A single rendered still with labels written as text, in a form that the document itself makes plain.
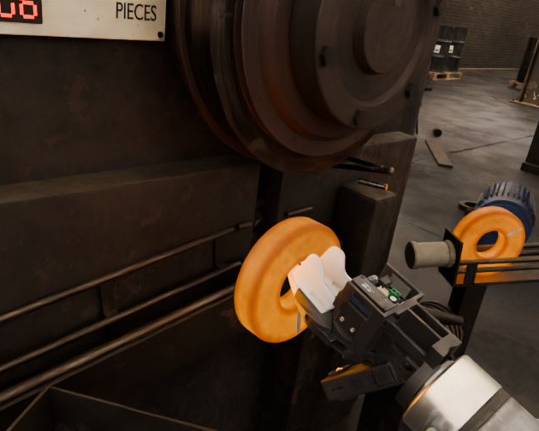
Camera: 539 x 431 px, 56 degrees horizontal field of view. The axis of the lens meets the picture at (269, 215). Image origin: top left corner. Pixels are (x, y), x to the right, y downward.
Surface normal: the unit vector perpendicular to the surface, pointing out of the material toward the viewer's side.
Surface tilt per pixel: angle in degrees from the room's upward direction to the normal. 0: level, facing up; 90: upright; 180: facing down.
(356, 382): 87
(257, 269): 60
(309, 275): 90
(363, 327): 91
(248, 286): 77
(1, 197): 0
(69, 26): 90
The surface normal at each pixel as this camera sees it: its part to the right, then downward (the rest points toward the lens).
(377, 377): -0.72, 0.15
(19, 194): 0.12, -0.91
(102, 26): 0.67, 0.37
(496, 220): 0.13, 0.40
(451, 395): -0.23, -0.47
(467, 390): -0.04, -0.61
